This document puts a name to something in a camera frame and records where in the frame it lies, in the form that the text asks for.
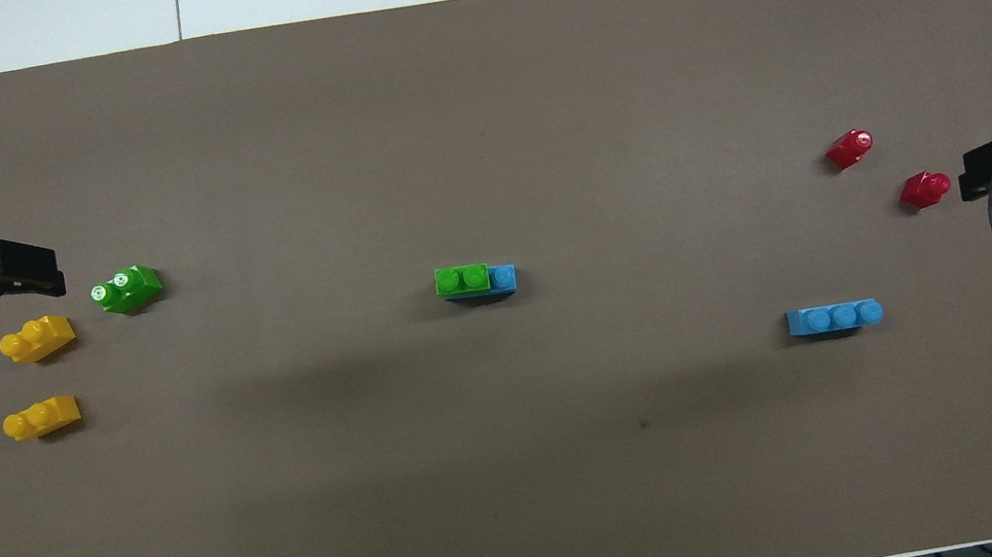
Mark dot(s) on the plain green two-stud block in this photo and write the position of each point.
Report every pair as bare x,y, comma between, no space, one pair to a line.
462,280

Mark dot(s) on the blue three-stud block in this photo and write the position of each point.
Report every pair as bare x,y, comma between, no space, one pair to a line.
504,277
834,318

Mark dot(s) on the yellow two-stud block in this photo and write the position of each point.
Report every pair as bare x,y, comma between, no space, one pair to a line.
42,418
38,339

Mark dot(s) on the red single-stud block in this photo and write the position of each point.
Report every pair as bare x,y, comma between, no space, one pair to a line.
923,189
849,149

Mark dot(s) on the green block with white-marked studs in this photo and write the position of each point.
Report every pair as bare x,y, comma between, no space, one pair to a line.
129,289

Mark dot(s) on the brown table mat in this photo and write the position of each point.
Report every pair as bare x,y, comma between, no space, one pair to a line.
523,461

